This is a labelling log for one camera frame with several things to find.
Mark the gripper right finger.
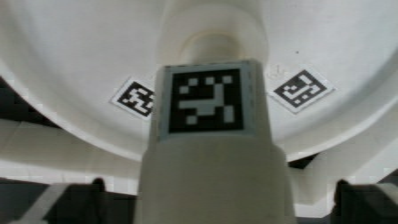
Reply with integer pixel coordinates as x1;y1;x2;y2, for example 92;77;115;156
330;180;398;224

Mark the white round table top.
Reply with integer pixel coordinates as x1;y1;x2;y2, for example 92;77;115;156
0;0;398;159

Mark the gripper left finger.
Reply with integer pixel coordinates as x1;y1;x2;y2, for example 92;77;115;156
0;178;137;224

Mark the white cylindrical table leg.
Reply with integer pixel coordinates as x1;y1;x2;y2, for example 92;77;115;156
133;60;297;224

